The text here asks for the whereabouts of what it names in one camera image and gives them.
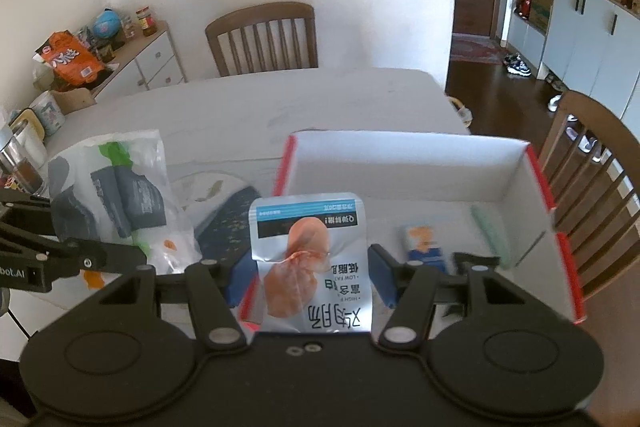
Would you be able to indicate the white printed tin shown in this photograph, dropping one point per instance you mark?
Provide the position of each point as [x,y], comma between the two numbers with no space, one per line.
[48,112]

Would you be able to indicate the blue orange small packet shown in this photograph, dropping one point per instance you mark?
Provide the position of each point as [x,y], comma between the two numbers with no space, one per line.
[421,248]

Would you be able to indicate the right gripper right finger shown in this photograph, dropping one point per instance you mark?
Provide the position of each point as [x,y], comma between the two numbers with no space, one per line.
[410,291]

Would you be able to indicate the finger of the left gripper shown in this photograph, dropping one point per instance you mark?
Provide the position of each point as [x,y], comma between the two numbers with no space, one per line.
[100,256]

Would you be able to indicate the sauce jar red lid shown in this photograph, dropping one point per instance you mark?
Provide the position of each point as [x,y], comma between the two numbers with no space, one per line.
[146,21]

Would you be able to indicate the wooden chair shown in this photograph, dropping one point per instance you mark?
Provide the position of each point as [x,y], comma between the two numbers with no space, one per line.
[264,38]
[591,162]

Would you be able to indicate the white slippers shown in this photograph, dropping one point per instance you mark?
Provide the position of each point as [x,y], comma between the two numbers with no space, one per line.
[554,103]

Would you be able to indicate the red white cardboard box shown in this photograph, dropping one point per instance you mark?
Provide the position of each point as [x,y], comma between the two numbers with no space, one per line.
[406,179]

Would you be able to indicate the chicken sausage snack packet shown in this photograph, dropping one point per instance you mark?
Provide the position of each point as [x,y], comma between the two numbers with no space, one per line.
[312,263]

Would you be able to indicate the white side cabinet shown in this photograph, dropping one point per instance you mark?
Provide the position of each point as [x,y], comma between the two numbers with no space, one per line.
[141,65]

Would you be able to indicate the glass of dark drink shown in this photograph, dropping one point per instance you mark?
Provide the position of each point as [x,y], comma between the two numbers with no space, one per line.
[15,162]

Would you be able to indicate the white grey plastic bag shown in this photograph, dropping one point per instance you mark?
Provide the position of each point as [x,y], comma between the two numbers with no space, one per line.
[114,188]

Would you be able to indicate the white wall cabinet unit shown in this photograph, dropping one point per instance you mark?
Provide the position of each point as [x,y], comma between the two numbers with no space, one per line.
[591,46]

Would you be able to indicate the far wooden chair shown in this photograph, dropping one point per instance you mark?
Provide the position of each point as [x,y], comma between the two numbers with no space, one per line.
[264,38]

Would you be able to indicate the cardboard box on left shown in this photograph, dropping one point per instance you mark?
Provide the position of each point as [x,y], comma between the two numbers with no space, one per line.
[73,100]

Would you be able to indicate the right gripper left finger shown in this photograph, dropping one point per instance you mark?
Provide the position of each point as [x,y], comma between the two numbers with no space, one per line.
[213,288]

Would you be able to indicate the black white sneakers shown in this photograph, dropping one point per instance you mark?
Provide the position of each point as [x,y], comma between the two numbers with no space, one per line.
[515,65]

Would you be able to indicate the blue globe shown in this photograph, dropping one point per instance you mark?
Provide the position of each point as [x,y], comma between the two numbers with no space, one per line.
[107,25]

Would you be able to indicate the green flat packet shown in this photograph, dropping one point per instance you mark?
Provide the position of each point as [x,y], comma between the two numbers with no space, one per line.
[487,220]

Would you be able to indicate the orange snack bag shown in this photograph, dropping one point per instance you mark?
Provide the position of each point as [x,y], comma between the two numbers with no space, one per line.
[72,61]

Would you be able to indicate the right wooden chair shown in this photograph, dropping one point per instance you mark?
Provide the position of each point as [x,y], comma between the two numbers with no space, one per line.
[591,162]

